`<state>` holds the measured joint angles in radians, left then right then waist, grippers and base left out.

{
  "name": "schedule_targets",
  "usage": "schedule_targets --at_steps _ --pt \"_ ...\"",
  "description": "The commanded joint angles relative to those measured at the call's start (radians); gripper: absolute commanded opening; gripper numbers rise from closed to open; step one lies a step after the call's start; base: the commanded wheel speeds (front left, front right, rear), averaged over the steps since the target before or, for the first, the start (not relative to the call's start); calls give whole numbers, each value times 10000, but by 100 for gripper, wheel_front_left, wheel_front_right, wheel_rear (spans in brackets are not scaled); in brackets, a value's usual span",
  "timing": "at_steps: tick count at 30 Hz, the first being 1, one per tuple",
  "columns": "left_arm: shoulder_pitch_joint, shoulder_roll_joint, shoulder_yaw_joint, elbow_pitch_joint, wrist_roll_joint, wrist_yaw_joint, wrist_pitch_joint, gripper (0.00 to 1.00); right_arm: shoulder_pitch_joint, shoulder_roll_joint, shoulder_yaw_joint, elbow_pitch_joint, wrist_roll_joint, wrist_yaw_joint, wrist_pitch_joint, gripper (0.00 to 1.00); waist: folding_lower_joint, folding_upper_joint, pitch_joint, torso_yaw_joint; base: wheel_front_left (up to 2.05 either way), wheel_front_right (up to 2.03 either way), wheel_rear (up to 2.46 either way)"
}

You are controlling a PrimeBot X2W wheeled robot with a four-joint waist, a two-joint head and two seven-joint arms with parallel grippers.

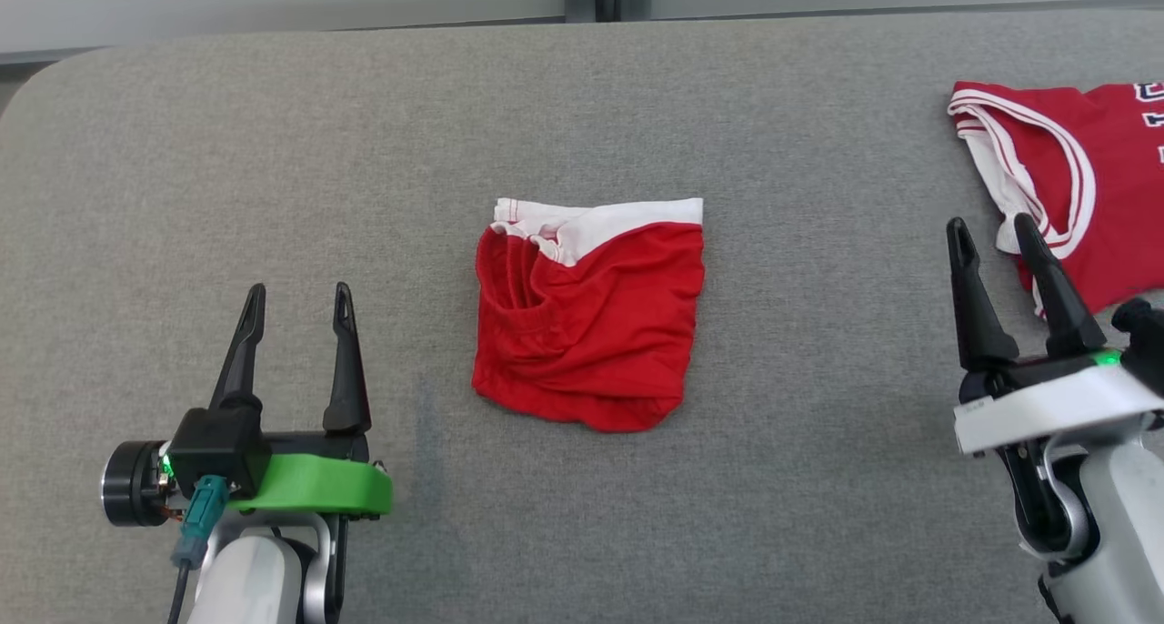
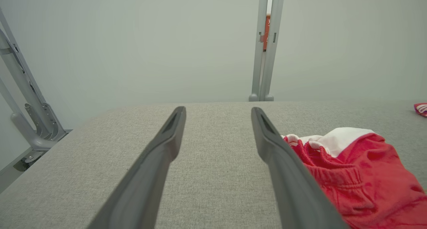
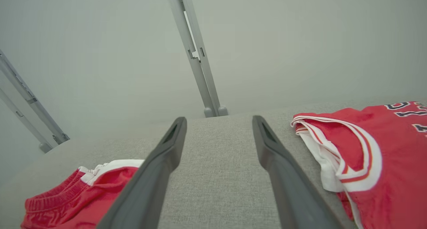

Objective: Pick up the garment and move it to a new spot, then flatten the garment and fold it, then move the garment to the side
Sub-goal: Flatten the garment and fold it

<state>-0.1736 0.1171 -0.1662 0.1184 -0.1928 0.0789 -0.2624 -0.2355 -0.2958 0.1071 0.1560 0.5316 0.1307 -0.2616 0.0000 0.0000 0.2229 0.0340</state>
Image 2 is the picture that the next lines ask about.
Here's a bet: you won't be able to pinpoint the red object behind partition gap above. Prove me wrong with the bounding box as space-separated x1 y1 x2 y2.
263 14 271 52

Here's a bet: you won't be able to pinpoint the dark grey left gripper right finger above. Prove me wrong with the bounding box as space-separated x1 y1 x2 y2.
251 107 349 229

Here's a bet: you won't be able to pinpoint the red and white t-shirt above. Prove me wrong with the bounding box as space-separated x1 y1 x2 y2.
414 102 427 118

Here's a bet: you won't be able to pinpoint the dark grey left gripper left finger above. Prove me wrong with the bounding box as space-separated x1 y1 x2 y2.
87 106 187 229

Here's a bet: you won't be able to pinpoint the red shorts with white trim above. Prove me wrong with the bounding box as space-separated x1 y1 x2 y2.
282 127 427 229

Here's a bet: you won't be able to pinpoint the grey metal support bracket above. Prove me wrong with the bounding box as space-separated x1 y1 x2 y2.
0 7 72 172

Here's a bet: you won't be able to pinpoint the grey partition post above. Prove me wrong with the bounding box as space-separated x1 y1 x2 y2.
259 0 286 102
249 0 269 102

